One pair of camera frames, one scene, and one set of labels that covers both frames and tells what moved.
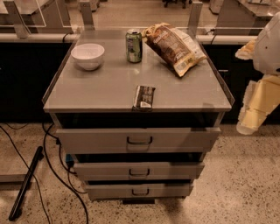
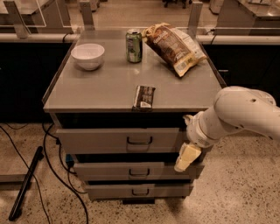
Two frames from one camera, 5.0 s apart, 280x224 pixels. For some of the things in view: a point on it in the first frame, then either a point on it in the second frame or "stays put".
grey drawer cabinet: x=136 y=132 stays put
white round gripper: x=269 y=51 -> x=196 y=130
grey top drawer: x=159 y=140 stays put
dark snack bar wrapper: x=143 y=100 stays put
